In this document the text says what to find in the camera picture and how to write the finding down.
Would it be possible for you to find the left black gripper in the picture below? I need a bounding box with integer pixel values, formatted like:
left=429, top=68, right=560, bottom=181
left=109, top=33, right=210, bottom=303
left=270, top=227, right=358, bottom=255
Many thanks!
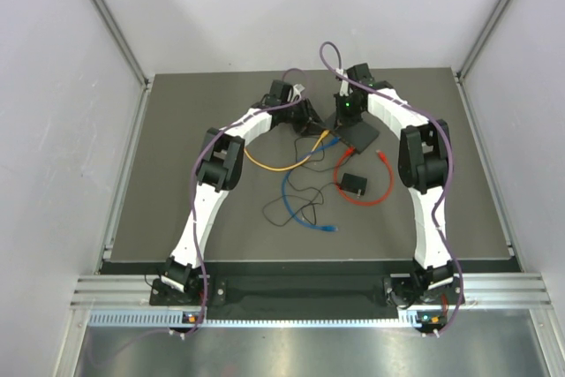
left=281, top=98, right=328, bottom=136

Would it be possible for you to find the yellow ethernet cable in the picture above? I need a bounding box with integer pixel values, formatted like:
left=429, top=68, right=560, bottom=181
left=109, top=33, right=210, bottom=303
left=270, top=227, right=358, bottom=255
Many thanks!
left=243, top=129, right=331, bottom=172

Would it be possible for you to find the black network switch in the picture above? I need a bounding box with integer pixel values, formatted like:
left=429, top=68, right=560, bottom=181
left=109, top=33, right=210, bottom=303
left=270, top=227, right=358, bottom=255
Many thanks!
left=329, top=121, right=380, bottom=154

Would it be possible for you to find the blue ethernet cable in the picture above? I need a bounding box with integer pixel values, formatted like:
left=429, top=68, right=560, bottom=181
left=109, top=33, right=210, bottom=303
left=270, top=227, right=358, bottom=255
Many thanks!
left=282, top=135, right=340, bottom=233

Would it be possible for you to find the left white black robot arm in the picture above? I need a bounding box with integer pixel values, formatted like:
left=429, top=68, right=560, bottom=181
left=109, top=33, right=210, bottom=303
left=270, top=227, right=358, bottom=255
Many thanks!
left=161, top=79, right=312, bottom=304

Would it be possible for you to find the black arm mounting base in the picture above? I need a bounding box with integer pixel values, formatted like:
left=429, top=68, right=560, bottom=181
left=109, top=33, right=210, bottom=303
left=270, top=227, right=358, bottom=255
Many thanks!
left=149, top=274, right=464, bottom=320

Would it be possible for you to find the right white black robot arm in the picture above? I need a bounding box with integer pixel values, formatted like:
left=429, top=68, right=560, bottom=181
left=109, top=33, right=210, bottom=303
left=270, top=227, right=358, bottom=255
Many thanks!
left=334, top=64, right=454, bottom=303

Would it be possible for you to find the black power adapter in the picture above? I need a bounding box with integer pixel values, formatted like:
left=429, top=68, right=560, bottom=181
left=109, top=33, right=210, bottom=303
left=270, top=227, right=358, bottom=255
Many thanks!
left=338, top=173, right=368, bottom=198

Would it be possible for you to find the red ethernet cable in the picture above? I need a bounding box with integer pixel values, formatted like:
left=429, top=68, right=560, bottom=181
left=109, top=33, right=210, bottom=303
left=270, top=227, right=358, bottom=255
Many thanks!
left=335, top=146, right=395, bottom=207

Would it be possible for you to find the aluminium frame rail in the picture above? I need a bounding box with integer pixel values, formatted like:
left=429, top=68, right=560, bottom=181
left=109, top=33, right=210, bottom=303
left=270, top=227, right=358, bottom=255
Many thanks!
left=71, top=273, right=551, bottom=309

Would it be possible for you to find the grey slotted cable duct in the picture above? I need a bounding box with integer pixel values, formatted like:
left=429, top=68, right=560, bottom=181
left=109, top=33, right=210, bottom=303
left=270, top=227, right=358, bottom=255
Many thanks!
left=87, top=309, right=447, bottom=329

